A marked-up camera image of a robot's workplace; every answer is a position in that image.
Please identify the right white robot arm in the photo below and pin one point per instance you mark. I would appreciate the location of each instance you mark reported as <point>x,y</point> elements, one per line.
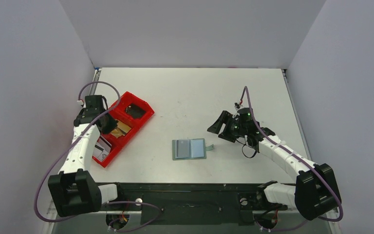
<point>315,191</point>

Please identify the black card in bin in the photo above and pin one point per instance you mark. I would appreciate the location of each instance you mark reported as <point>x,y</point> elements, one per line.
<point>135,111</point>

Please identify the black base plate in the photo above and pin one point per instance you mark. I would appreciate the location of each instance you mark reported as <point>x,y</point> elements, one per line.
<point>186,203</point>

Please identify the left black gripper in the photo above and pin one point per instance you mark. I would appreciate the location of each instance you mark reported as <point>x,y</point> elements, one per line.
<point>112,125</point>

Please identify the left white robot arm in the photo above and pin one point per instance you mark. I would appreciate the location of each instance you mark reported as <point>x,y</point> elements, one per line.
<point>77,168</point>

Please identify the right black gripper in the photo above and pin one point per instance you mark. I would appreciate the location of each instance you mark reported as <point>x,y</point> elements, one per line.
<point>226,126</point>

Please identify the green card holder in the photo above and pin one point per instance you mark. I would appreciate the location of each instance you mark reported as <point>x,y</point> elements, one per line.
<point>188,149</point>

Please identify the red plastic bin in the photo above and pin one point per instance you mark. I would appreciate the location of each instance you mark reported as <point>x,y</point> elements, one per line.
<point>118,113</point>

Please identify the gold card in bin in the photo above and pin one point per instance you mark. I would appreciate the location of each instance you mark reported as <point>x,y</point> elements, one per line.
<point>120,130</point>

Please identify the white VIP card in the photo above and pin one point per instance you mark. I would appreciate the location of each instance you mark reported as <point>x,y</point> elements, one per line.
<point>102,149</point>

